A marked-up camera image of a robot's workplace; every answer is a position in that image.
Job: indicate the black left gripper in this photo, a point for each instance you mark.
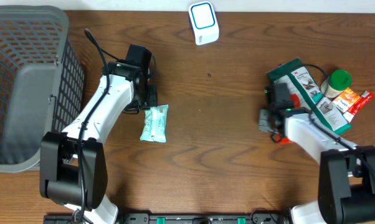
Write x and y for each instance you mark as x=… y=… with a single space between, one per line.
x=155 y=90

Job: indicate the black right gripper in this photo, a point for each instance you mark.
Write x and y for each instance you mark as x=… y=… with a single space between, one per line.
x=275 y=131

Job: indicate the red snack packet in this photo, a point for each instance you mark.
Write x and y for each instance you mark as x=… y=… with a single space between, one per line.
x=283 y=140

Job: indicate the teal packet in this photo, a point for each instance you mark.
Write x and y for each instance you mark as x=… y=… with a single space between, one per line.
x=154 y=129

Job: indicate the white green packet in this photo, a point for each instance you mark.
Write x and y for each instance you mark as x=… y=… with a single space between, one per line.
x=300 y=82

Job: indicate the green lid spice jar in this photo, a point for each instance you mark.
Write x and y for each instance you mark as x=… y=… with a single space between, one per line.
x=336 y=83

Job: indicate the small orange box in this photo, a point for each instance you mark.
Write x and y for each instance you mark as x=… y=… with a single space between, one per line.
x=345 y=100

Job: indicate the small red sachet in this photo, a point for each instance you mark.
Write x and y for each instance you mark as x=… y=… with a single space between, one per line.
x=364 y=99

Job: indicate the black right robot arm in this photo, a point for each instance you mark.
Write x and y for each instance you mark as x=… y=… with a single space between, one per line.
x=346 y=187

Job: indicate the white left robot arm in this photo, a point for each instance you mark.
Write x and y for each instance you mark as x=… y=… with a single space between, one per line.
x=73 y=171

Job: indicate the white barcode scanner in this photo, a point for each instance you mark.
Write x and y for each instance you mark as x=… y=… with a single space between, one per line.
x=204 y=22

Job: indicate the grey plastic mesh basket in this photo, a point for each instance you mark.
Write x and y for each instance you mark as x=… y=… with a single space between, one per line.
x=41 y=82

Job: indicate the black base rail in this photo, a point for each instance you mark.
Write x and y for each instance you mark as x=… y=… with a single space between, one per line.
x=259 y=218

